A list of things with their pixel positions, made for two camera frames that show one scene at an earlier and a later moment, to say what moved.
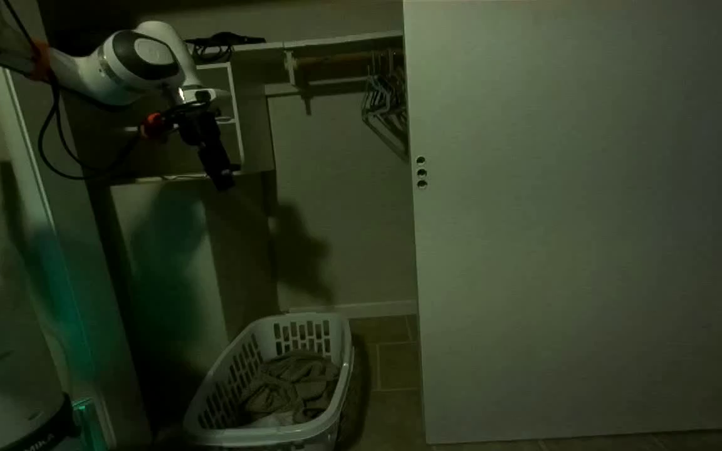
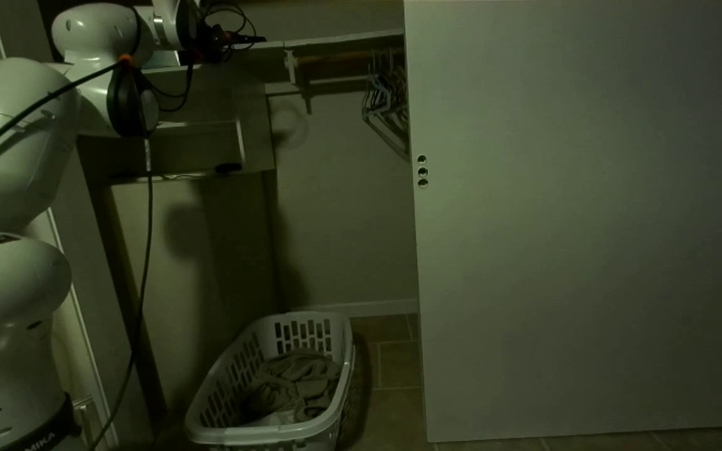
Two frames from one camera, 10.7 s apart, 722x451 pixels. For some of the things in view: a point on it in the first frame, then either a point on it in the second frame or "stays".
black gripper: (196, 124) → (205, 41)
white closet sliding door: (587, 217) stays
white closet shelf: (210, 49) stays
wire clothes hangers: (388, 95) stays
